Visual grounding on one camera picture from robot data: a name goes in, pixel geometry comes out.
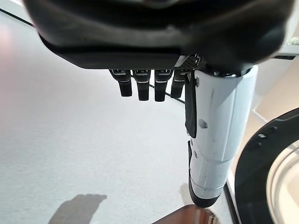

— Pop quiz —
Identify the white counter cabinet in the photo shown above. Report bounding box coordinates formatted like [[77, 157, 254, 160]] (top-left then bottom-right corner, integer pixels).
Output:
[[247, 44, 299, 128]]

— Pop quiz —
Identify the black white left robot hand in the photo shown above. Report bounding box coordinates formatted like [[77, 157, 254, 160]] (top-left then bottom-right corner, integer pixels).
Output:
[[22, 0, 296, 208]]

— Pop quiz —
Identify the round washing machine door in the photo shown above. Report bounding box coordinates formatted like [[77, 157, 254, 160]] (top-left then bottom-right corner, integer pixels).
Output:
[[235, 107, 299, 224]]

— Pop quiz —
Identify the brown acrylic stool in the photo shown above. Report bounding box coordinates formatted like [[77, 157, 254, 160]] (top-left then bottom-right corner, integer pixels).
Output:
[[149, 204, 219, 224]]

